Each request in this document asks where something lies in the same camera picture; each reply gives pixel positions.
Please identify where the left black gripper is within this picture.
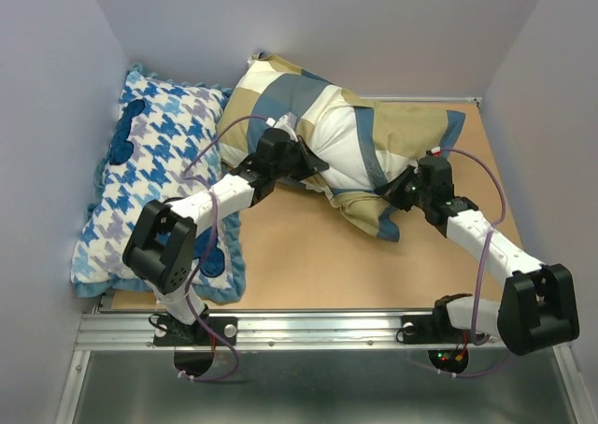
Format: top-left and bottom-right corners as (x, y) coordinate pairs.
(268, 133), (323, 179)

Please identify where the blue tan white patchwork pillow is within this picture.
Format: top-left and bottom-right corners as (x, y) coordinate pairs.
(217, 54), (465, 242)

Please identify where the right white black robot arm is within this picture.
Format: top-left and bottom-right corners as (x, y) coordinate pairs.
(376, 154), (580, 356)

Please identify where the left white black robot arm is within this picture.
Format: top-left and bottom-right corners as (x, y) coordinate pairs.
(122, 128), (329, 344)

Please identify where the blue houndstooth bear pillow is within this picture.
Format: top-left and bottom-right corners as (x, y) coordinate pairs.
(70, 64), (232, 298)

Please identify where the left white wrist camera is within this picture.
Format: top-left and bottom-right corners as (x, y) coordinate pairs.
(265, 112), (298, 141)

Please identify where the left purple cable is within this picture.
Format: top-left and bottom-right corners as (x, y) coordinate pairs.
(182, 115), (277, 382)

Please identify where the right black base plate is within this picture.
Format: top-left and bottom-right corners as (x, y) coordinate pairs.
(395, 315), (471, 345)

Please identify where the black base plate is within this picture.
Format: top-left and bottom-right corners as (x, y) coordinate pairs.
(395, 315), (471, 345)
(148, 313), (238, 347)

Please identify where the aluminium table frame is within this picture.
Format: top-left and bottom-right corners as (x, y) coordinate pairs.
(53, 94), (585, 424)

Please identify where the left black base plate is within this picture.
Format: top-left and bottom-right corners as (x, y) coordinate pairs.
(148, 313), (238, 347)

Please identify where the aluminium mounting rail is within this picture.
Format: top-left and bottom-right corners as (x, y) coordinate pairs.
(74, 307), (574, 350)

